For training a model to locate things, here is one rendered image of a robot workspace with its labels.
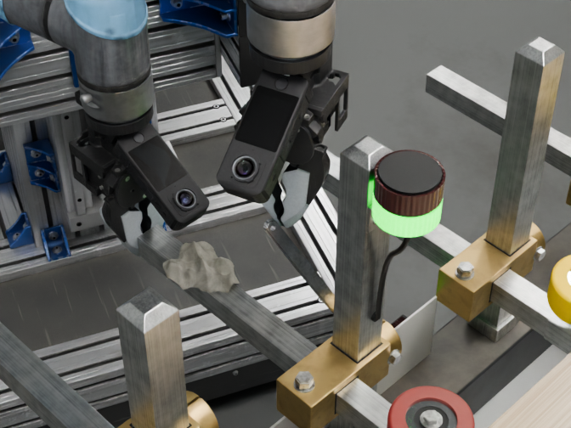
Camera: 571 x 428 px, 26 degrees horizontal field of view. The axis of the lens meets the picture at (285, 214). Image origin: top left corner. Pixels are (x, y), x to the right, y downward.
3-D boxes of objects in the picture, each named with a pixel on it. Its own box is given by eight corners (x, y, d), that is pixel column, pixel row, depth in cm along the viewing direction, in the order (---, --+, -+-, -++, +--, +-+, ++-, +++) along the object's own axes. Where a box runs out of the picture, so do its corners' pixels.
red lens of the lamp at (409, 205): (358, 191, 106) (359, 172, 104) (404, 159, 109) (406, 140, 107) (411, 227, 103) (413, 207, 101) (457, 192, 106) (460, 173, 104)
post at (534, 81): (466, 358, 154) (516, 44, 121) (483, 343, 156) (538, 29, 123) (488, 374, 152) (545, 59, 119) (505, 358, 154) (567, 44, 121)
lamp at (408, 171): (351, 336, 119) (360, 170, 104) (390, 306, 122) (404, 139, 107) (397, 369, 116) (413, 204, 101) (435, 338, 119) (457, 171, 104)
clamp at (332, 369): (275, 409, 125) (274, 378, 122) (366, 338, 132) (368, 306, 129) (314, 442, 122) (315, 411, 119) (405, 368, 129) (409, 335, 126)
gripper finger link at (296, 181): (333, 204, 122) (336, 132, 115) (308, 243, 118) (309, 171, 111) (304, 194, 123) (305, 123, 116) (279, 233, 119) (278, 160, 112)
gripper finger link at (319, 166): (329, 200, 115) (331, 127, 109) (322, 211, 114) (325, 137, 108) (283, 185, 116) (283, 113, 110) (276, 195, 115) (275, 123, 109)
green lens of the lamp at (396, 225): (357, 212, 108) (358, 194, 106) (403, 180, 111) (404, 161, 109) (409, 247, 105) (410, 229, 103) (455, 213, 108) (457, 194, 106)
